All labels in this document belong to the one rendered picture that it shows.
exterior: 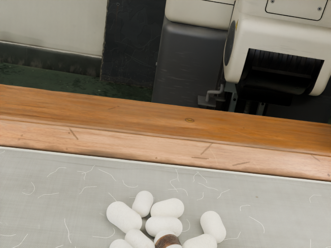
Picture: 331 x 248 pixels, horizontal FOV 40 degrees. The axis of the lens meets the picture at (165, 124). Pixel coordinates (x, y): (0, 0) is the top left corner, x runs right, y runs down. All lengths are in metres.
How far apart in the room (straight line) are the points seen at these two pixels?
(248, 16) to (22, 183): 0.66
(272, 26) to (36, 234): 0.70
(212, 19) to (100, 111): 0.74
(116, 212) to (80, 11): 2.13
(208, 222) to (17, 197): 0.19
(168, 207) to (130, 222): 0.04
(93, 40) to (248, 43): 1.64
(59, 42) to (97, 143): 2.07
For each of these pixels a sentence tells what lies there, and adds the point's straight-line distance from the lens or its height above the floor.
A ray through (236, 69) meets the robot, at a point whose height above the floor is 0.69.
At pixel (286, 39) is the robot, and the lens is 1.00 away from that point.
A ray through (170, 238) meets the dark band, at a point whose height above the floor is 0.76.
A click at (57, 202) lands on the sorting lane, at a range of 0.47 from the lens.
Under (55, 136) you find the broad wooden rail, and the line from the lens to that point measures 0.55.
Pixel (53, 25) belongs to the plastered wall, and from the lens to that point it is 2.57.
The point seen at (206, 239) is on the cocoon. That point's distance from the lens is 0.42.
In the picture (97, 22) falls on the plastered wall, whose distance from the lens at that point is 2.51.
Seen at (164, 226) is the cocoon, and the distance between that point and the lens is 0.43.
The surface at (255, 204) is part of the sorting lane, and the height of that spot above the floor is 0.74.
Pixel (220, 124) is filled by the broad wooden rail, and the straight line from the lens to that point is 0.60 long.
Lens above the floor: 1.04
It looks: 28 degrees down
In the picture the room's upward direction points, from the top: 10 degrees clockwise
